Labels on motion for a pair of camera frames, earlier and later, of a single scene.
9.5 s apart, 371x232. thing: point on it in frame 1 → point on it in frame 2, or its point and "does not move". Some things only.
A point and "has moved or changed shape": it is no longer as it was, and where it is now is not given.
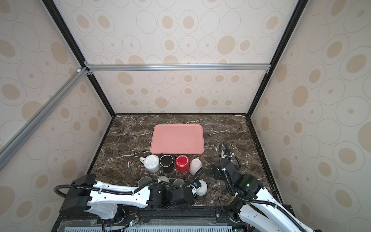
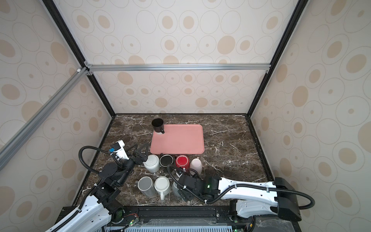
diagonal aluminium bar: [9, 148] does not move
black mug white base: [201, 192] has moved or changed shape
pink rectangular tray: [178, 139] does not move
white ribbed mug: [151, 163] does not move
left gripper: [187, 207] → [141, 157]
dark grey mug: [144, 180] does not move
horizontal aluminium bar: [91, 68] does not move
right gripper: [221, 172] → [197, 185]
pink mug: [195, 165] does not move
